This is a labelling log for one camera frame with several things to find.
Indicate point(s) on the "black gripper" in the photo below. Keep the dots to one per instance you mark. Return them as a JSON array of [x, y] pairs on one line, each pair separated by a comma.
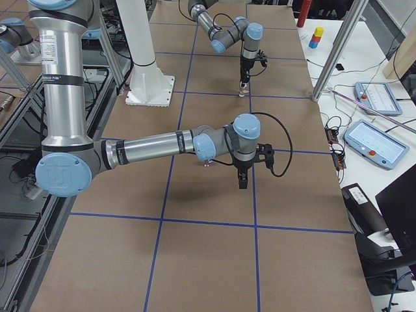
[[242, 166], [246, 65]]

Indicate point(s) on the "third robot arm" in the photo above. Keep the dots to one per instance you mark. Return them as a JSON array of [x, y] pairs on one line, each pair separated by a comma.
[[19, 44]]

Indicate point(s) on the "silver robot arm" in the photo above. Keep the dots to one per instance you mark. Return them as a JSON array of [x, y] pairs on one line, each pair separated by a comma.
[[250, 34], [71, 159]]

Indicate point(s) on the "blue block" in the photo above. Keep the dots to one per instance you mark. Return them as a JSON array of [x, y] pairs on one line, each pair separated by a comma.
[[313, 45]]

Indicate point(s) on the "red block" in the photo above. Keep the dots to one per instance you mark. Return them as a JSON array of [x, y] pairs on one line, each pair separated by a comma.
[[315, 39]]

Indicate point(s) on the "yellow block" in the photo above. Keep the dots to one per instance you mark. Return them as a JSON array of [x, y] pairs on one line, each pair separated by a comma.
[[319, 31]]

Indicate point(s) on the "red cylinder bottle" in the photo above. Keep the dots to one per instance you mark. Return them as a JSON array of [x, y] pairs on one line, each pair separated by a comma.
[[303, 13]]

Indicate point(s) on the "small black box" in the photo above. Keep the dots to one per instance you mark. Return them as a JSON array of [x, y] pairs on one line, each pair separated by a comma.
[[339, 67]]

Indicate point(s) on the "orange circuit board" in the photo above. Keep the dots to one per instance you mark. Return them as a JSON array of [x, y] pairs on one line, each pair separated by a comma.
[[331, 135]]

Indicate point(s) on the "near blue teach pendant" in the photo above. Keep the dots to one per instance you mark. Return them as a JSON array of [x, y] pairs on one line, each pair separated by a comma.
[[375, 145]]

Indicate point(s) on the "blue teach pendant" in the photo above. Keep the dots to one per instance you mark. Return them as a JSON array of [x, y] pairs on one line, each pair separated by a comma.
[[375, 145], [378, 97]]

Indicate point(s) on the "black cardboard box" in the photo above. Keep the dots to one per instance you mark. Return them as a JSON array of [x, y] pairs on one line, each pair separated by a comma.
[[366, 218]]

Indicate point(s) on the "far blue teach pendant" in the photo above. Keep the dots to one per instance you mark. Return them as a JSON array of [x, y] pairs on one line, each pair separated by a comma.
[[378, 97]]

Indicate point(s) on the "black monitor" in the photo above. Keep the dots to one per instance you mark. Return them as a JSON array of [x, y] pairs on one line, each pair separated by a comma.
[[397, 206]]

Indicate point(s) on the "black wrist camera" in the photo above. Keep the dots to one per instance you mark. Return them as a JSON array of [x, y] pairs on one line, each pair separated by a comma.
[[265, 154], [262, 58]]

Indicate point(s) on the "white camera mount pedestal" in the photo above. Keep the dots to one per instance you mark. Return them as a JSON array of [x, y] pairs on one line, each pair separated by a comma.
[[148, 85]]

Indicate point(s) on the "aluminium frame post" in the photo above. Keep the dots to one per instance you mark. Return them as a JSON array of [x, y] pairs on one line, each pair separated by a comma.
[[339, 44]]

